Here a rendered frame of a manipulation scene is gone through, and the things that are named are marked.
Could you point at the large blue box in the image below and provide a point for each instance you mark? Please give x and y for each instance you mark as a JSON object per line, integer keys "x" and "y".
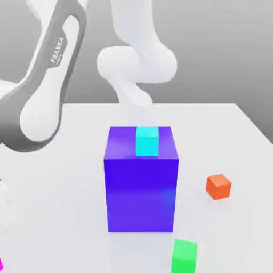
{"x": 140, "y": 196}

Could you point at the small green cube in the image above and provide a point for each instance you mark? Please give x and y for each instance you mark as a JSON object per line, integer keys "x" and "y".
{"x": 183, "y": 258}

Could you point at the small cyan cube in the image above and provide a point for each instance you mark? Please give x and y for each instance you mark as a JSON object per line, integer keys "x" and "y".
{"x": 147, "y": 143}

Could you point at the small orange cube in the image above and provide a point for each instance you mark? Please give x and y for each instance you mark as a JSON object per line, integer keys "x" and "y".
{"x": 218, "y": 187}

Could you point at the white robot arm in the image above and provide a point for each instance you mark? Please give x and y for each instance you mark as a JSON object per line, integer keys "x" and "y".
{"x": 136, "y": 64}

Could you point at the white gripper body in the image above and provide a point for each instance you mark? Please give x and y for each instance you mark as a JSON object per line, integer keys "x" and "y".
{"x": 2, "y": 204}

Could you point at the small magenta cube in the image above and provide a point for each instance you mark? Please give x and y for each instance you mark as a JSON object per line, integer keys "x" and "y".
{"x": 1, "y": 264}

